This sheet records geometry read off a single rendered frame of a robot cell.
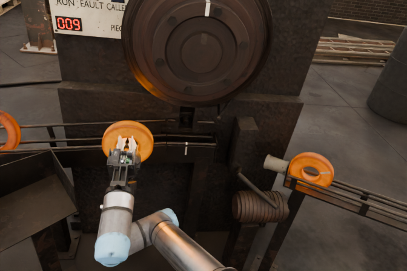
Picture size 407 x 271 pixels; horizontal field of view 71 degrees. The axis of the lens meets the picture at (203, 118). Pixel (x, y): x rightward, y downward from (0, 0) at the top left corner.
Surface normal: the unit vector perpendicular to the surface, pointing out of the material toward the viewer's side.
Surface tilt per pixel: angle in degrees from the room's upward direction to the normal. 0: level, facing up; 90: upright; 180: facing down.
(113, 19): 90
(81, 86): 0
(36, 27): 90
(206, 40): 90
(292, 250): 0
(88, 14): 90
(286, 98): 0
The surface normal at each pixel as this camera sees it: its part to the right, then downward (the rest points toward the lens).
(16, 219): 0.07, -0.80
